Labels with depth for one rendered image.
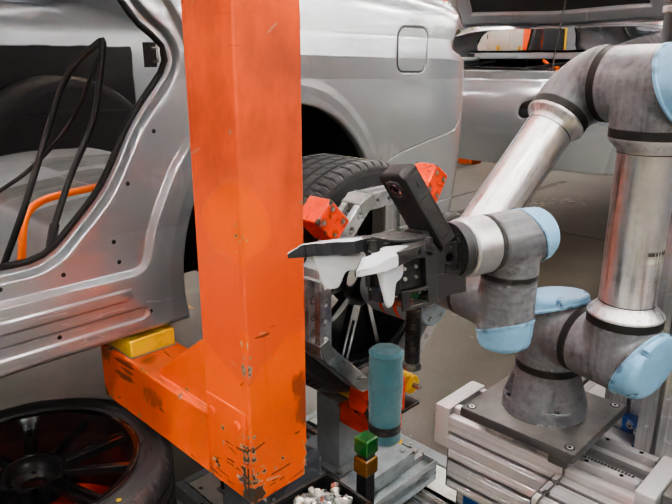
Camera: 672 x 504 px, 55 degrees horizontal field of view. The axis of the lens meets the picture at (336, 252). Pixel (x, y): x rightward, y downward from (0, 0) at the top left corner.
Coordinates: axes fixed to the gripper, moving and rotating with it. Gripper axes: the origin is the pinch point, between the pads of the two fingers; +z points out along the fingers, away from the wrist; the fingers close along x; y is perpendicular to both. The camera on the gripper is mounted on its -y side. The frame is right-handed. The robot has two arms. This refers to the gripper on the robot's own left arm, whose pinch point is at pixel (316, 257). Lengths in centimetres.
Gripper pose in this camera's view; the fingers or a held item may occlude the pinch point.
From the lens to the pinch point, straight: 70.1
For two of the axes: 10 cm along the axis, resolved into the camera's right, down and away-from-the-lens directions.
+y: 0.7, 9.8, 1.8
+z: -8.5, 1.5, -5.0
